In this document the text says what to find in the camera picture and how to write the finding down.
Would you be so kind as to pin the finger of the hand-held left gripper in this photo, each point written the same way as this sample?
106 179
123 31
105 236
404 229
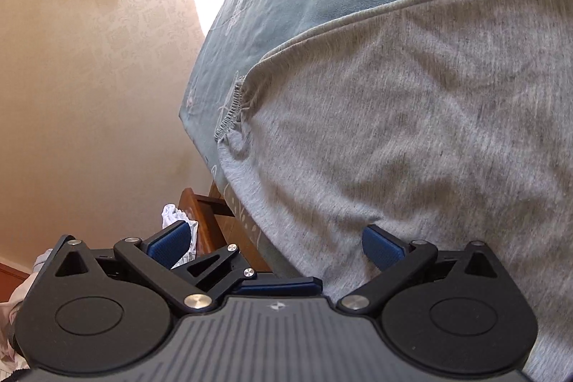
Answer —
277 288

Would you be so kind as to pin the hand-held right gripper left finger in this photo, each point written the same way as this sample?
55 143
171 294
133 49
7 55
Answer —
170 245

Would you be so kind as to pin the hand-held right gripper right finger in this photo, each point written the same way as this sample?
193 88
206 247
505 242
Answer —
382 247

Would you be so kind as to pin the grey sweat pants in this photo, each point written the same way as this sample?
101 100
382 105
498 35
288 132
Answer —
403 118

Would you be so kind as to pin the white lace cloth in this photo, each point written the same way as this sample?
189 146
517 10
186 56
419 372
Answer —
172 215

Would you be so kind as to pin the pale crumpled cloth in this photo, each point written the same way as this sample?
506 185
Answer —
9 319

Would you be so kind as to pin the wooden bed frame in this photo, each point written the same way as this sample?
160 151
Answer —
210 225

